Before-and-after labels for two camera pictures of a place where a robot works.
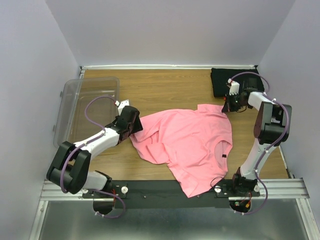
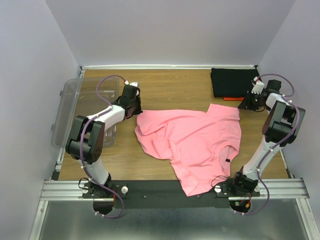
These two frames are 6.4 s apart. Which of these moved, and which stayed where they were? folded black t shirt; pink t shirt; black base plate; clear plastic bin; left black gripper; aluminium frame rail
Moved: pink t shirt; left black gripper
Stayed: aluminium frame rail; folded black t shirt; clear plastic bin; black base plate
